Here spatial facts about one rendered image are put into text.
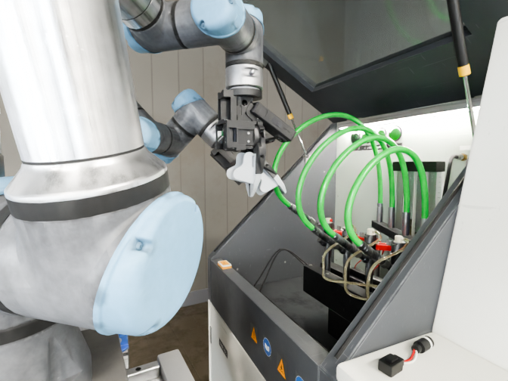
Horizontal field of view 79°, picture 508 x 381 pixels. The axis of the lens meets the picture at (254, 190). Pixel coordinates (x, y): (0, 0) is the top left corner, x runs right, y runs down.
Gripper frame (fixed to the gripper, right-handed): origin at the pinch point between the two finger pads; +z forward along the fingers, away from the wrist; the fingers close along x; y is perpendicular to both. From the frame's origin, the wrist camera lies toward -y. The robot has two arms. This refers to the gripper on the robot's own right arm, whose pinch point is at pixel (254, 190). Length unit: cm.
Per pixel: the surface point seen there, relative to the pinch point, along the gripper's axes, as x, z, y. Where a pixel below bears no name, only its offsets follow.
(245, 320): -11.9, 34.9, -3.0
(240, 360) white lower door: -16, 48, -3
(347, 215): 12.5, 4.4, -14.2
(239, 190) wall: -215, 21, -83
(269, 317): 1.3, 27.8, -3.1
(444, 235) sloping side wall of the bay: 23.0, 7.4, -27.5
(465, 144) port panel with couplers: 8, -11, -57
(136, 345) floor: -163, 123, 17
